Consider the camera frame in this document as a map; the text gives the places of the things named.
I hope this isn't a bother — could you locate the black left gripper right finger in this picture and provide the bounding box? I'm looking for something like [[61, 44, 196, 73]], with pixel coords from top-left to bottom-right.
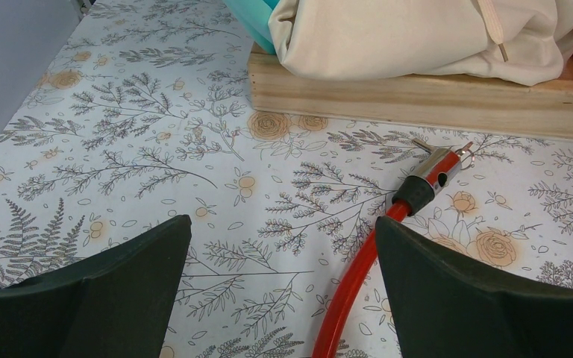
[[375, 217, 573, 357]]

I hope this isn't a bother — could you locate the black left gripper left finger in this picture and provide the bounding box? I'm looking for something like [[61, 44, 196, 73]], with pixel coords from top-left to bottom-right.
[[0, 215, 192, 357]]

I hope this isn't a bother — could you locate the red cable lock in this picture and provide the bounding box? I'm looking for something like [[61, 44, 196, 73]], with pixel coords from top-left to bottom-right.
[[311, 139, 475, 358]]

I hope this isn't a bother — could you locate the floral table mat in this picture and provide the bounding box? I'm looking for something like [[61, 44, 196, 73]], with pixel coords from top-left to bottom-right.
[[0, 1, 573, 357]]

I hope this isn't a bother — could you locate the wooden clothes rack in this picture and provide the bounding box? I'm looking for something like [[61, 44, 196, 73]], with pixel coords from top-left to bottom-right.
[[247, 45, 573, 141]]

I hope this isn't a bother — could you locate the beige cloth bag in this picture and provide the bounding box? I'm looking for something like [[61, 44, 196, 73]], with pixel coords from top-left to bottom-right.
[[268, 0, 573, 86]]

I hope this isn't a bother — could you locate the teal t-shirt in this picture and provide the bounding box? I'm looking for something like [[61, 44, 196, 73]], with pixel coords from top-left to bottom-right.
[[223, 0, 278, 54]]

